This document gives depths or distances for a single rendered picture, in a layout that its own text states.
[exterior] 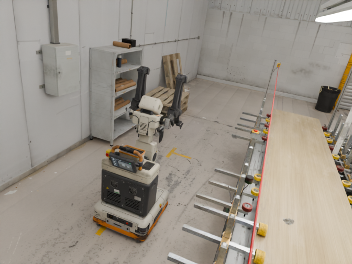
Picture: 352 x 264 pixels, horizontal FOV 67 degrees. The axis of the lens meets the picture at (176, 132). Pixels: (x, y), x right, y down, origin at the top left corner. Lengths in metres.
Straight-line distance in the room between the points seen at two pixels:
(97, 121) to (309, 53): 7.32
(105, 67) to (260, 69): 6.68
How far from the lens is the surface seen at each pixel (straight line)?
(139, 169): 2.53
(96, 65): 4.31
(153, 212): 2.91
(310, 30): 9.80
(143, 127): 2.70
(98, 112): 4.51
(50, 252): 2.99
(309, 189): 2.75
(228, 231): 1.78
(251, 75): 9.94
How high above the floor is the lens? 2.21
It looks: 25 degrees down
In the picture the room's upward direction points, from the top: 8 degrees clockwise
